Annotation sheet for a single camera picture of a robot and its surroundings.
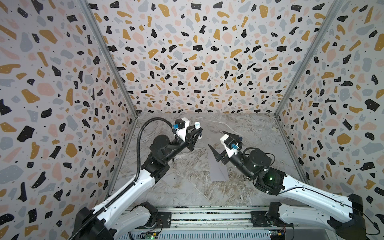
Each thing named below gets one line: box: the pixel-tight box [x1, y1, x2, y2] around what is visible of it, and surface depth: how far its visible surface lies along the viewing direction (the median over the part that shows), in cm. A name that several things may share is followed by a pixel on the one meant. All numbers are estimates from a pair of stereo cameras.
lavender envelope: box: [208, 147, 230, 182], surface depth 91 cm
